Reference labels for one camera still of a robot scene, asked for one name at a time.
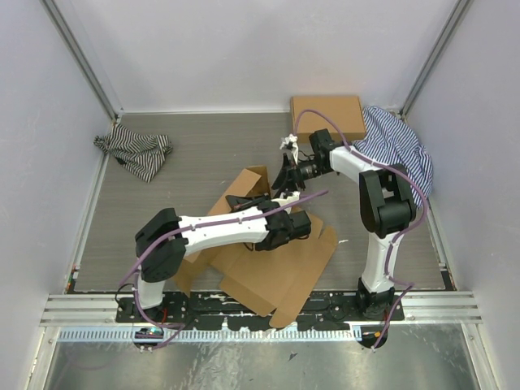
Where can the closed brown cardboard box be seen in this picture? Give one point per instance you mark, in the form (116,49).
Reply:
(344,110)

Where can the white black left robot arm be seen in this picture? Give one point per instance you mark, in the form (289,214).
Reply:
(161,245)

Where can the slotted grey cable duct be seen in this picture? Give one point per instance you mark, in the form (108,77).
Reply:
(154,336)

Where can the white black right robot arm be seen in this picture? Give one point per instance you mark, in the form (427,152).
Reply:
(387,208)

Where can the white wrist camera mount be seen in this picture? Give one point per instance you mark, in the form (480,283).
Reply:
(290,148)
(286,198)

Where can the black white striped cloth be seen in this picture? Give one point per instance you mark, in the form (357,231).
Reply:
(141,154)

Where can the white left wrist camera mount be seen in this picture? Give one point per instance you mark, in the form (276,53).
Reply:
(286,198)

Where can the blue white striped cloth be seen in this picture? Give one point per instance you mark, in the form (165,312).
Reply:
(391,141)

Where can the aluminium frame rail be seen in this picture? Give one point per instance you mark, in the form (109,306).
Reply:
(81,310)

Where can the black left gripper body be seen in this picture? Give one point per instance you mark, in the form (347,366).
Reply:
(266,198)

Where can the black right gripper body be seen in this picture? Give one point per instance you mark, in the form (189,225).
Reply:
(309,171)

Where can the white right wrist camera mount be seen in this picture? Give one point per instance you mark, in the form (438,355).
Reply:
(290,148)

